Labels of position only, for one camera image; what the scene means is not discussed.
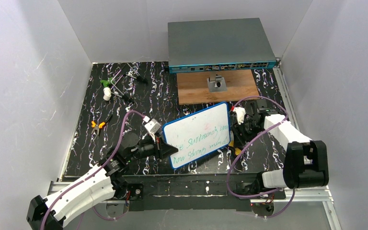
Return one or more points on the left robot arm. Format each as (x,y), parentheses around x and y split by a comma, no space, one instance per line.
(102,182)

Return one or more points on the grey network switch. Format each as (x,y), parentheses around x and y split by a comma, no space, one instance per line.
(218,45)

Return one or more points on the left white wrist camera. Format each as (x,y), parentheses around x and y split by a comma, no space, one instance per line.
(152,126)

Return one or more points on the orange handled pliers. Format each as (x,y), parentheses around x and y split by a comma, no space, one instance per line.
(96,127)

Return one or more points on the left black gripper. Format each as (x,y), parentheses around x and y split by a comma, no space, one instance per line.
(158,149)

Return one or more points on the grey metal bracket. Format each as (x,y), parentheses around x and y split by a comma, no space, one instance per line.
(216,83)

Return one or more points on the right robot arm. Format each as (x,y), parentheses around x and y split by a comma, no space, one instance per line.
(306,160)

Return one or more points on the aluminium frame rail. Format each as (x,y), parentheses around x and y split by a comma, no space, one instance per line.
(200,193)

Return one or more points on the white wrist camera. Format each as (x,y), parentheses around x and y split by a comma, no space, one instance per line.
(152,126)
(240,114)

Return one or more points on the blue framed whiteboard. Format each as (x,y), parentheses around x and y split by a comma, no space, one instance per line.
(198,134)

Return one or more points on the yellow bone-shaped eraser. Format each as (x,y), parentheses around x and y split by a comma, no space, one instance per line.
(234,150)

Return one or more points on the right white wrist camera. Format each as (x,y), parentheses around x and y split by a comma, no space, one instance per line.
(240,114)

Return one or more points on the green plastic piece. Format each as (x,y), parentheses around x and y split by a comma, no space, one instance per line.
(107,83)

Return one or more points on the white plastic pipe piece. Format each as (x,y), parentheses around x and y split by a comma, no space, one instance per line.
(107,93)

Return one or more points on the wooden board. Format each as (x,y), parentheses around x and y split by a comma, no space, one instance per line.
(193,89)

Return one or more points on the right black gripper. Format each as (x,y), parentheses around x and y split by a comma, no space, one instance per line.
(236,129)

